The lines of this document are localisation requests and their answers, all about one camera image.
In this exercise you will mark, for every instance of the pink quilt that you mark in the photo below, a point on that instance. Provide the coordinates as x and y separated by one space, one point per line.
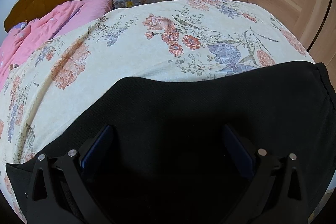
25 37

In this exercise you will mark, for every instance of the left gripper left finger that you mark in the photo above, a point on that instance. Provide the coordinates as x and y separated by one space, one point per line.
57 193

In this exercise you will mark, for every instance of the floral cream bedspread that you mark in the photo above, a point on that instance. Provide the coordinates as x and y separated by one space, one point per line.
183 40

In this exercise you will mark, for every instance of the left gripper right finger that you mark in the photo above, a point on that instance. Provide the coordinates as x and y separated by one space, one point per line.
264 187

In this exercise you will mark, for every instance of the black pants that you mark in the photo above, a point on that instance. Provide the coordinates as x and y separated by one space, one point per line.
164 158

